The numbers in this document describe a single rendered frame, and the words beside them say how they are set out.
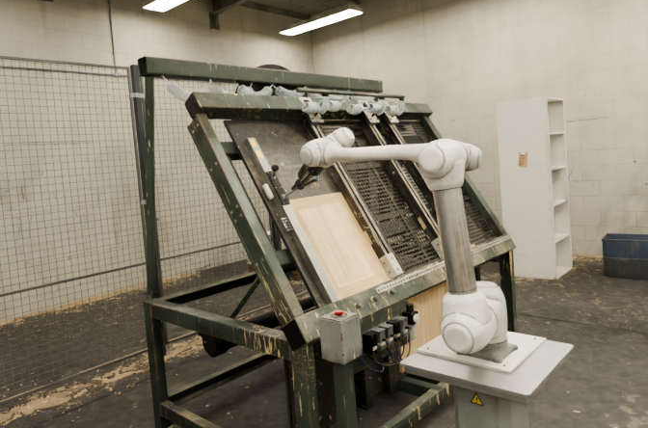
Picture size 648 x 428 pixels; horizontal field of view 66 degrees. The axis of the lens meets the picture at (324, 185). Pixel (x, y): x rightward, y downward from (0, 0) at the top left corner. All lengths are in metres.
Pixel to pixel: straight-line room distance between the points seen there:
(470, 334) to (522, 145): 4.56
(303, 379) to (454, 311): 0.76
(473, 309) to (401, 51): 7.15
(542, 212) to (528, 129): 0.95
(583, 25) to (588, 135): 1.42
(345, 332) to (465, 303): 0.49
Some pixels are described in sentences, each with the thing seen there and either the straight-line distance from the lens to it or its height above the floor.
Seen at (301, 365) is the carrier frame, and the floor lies 0.70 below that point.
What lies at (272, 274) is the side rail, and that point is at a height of 1.08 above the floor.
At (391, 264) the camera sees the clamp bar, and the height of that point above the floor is 0.98.
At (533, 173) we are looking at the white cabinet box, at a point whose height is 1.21.
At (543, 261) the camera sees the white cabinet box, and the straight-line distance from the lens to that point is 6.31.
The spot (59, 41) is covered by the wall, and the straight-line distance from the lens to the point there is 7.25.
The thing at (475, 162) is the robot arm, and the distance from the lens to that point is 1.95.
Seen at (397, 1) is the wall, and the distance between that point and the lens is 8.91.
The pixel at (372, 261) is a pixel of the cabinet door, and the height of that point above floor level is 1.00.
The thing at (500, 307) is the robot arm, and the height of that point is 0.96.
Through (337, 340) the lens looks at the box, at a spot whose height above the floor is 0.85.
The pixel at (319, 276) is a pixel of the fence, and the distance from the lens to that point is 2.39.
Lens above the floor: 1.56
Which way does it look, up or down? 3 degrees down
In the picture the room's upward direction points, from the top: 4 degrees counter-clockwise
